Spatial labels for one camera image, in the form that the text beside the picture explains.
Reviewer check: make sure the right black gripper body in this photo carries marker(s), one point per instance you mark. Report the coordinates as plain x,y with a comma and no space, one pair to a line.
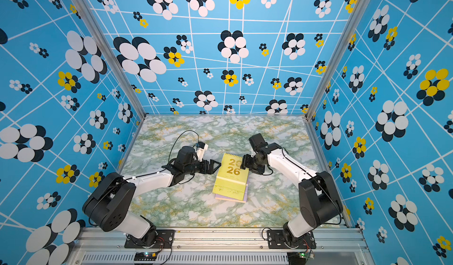
252,163

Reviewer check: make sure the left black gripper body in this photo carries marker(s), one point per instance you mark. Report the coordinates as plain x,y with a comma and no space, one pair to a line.
195,167

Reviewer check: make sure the green desk calendar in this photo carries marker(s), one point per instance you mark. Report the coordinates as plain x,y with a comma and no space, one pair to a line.
232,178

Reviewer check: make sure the purple calendar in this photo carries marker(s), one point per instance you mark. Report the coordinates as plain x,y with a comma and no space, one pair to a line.
224,198

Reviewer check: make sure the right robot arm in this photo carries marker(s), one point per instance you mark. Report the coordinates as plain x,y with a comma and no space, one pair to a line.
319,199

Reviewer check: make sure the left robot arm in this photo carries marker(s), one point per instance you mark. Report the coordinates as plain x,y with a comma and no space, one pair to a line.
108,206

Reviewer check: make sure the right green circuit board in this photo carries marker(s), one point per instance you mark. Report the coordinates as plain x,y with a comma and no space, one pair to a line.
299,258

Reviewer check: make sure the green circuit board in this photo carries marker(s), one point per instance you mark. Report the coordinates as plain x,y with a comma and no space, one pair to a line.
299,258
145,256

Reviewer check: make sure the left green circuit board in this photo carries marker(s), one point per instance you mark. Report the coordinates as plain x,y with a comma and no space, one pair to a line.
145,256

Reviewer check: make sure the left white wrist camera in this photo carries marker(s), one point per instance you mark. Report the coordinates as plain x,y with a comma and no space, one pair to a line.
200,150

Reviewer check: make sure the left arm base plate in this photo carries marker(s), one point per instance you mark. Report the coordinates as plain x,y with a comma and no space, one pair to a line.
156,239

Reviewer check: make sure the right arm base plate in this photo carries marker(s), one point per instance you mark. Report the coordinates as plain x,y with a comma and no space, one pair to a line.
281,239

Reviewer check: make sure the aluminium front rail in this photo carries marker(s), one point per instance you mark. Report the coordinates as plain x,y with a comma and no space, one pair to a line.
221,246

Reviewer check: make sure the right aluminium corner post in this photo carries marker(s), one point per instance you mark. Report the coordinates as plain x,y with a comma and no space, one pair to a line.
337,55

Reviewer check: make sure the aluminium corner post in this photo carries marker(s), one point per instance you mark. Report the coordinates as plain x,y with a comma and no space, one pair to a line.
94,28
337,55

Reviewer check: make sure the left aluminium corner post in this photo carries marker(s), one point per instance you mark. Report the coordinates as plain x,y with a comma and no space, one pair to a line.
94,28

